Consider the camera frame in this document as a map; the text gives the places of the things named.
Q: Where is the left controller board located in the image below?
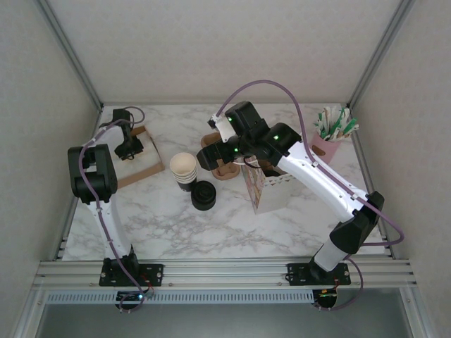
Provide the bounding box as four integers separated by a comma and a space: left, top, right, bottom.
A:
116, 290, 149, 303

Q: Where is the pink cylindrical holder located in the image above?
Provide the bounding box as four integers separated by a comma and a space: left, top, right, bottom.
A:
305, 127, 343, 166

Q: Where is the brown pulp cup carrier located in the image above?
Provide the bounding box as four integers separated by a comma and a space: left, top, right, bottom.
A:
200, 132, 241, 182

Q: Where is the stack of black paper cups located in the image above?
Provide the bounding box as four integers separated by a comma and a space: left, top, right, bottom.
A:
169, 151, 198, 193

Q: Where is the white slotted cable duct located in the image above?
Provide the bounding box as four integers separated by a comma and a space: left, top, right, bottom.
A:
45, 290, 315, 304

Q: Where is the stack of black cup lids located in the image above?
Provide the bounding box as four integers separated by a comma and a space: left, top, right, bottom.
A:
190, 180, 216, 212

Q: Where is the right controller board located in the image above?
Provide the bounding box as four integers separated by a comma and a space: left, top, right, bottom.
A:
313, 288, 340, 308

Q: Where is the aluminium back table rail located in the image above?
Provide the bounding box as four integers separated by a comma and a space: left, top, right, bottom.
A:
100, 101, 350, 106

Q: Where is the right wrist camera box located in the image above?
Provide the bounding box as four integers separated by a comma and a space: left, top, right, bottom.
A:
207, 112, 234, 142

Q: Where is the white paper napkin stack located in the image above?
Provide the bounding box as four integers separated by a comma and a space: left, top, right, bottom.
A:
118, 135, 159, 181

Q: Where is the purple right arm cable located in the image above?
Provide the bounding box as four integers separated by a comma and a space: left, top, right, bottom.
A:
216, 79, 405, 313

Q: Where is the aluminium frame post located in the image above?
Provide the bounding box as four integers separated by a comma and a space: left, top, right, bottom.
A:
33, 0, 104, 110
347, 0, 419, 108

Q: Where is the controller board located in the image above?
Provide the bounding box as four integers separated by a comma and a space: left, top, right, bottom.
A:
313, 288, 340, 308
116, 290, 149, 303

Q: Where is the cartoon animal paper gift bag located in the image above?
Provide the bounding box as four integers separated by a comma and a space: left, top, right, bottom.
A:
232, 156, 296, 215

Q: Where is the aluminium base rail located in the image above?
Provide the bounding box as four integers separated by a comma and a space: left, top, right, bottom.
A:
33, 258, 419, 290

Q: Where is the brown cardboard napkin box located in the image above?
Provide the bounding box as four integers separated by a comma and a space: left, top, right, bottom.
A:
116, 125, 166, 191

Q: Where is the aluminium side table rail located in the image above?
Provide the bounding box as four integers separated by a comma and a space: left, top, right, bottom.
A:
347, 105, 394, 261
54, 105, 104, 262

